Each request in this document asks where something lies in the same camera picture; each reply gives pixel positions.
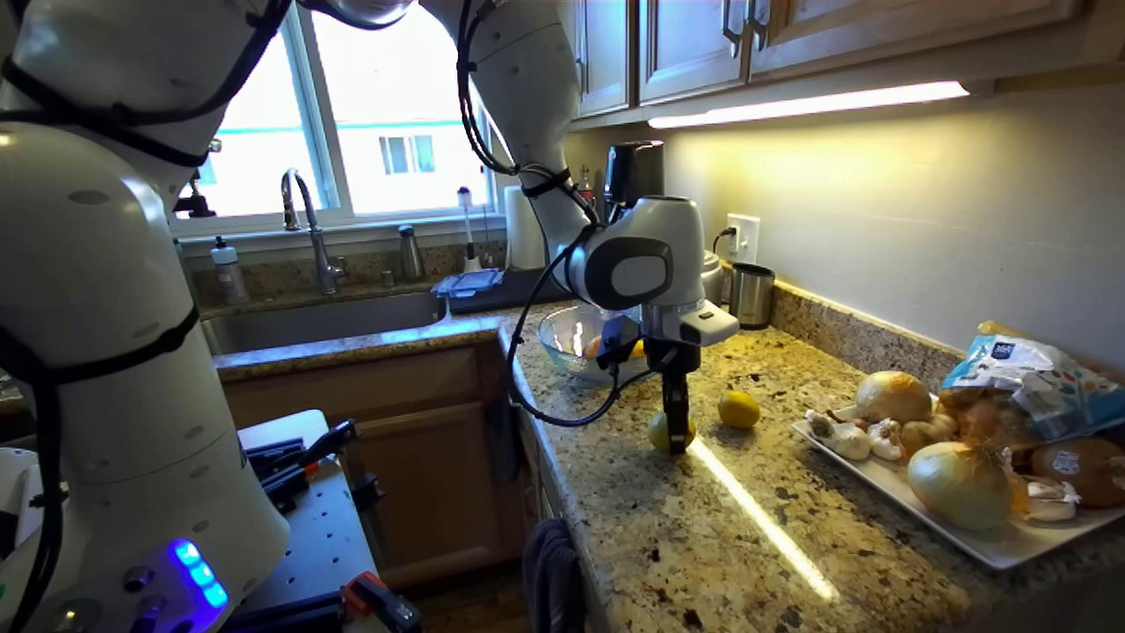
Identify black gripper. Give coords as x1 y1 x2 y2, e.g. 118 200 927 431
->
641 321 702 461

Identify clear glass bowl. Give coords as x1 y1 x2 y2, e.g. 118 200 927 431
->
535 300 654 378

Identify white mushroom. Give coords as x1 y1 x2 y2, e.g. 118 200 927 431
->
867 413 907 464
818 413 875 464

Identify dark hanging towel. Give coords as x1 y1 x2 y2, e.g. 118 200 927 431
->
519 513 590 633

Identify small yellow onion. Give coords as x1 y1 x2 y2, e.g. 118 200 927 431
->
849 364 937 429

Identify white paper towel roll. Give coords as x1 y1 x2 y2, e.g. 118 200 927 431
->
502 184 553 273

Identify black coffee appliance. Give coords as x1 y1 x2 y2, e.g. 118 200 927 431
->
597 138 668 226

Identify blue sponge holder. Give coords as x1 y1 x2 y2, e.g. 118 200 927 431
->
427 263 511 311

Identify wooden lower cabinet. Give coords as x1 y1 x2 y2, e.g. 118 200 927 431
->
218 332 529 591

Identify dish brush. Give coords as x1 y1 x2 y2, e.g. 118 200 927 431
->
452 184 485 273

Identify large pale onion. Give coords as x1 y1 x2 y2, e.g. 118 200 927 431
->
903 437 1019 538

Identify orange brown onion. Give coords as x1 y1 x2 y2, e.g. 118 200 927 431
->
934 390 1021 454

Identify under cabinet light strip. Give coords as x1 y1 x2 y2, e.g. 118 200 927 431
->
646 77 975 133

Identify white rectangular plate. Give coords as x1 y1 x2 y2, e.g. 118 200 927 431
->
795 406 1125 572

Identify kitchen sink basin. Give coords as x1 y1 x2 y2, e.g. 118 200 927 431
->
189 286 452 356

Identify red black tool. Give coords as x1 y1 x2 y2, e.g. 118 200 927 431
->
337 568 424 633

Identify blue white plastic bag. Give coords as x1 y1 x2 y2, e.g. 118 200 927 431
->
934 327 1125 444

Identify chrome sink faucet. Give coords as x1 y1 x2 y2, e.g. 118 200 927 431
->
277 168 345 300

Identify grey perforated cart board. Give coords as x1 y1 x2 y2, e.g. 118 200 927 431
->
230 405 380 627

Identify white garlic bulb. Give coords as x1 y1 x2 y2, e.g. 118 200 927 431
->
1016 472 1084 526

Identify black clamp tools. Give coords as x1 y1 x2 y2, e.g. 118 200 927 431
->
242 419 362 505

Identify dark brown vegetable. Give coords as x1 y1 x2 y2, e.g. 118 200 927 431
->
1026 437 1125 508

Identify kitchen window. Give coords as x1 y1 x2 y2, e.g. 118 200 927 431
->
189 0 519 226

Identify wooden upper cabinets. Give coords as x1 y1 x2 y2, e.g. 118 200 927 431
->
557 0 1125 119

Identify soap dispenser bottle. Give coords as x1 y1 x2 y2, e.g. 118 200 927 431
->
207 232 254 310

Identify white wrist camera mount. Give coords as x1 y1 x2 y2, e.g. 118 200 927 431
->
682 294 745 343

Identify white wall outlet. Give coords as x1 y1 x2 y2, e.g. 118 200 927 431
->
725 211 764 263

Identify black camera on tripod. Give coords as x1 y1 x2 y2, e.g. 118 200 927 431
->
173 172 226 226

